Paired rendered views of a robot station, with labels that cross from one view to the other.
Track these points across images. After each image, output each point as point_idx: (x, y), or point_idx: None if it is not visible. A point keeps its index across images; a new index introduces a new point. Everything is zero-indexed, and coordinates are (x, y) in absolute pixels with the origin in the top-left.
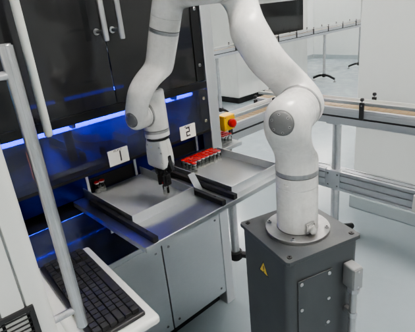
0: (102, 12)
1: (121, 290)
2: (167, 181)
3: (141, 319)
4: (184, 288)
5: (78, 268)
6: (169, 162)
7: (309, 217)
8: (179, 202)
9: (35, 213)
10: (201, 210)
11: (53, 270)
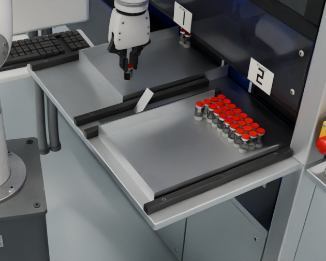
0: None
1: (4, 66)
2: (119, 63)
3: None
4: (199, 246)
5: (52, 44)
6: (112, 40)
7: None
8: (109, 92)
9: (148, 9)
10: (77, 106)
11: (61, 33)
